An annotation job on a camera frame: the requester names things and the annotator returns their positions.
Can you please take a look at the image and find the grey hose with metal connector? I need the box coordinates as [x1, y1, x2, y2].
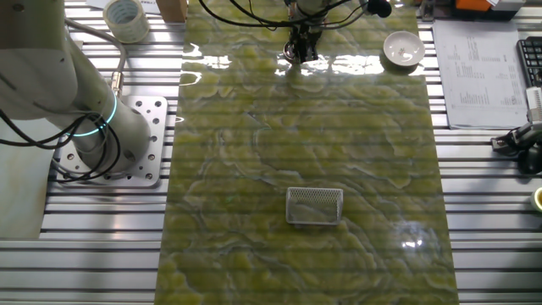
[63, 19, 128, 98]

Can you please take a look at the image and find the orange box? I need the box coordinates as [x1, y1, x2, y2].
[455, 0, 492, 13]

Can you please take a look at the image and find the green marble pattern mat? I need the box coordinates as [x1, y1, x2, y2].
[154, 0, 461, 305]

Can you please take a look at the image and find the clear packing tape roll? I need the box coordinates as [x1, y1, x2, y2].
[102, 0, 151, 44]

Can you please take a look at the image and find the black camera stand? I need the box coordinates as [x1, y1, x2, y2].
[517, 143, 542, 175]

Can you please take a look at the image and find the black computer keyboard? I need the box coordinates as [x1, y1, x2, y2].
[516, 36, 542, 88]

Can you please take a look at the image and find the small cardboard box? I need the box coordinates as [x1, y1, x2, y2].
[155, 0, 189, 24]

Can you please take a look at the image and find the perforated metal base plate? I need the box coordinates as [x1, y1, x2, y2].
[54, 95, 169, 189]

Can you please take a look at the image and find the small shiny steel dish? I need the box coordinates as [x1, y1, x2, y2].
[282, 40, 304, 65]

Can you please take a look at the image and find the white ceramic plate with flower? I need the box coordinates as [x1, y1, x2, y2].
[382, 30, 426, 68]

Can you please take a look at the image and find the printed table paper sheet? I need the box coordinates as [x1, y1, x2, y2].
[431, 19, 530, 130]

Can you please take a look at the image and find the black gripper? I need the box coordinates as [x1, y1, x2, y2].
[289, 23, 324, 64]

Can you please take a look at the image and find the white wire mesh goal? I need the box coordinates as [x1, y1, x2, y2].
[285, 186, 345, 226]

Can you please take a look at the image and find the light grey box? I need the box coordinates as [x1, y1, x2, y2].
[490, 0, 526, 12]

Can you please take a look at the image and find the black foam microphone ball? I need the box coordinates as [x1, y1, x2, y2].
[367, 0, 393, 19]

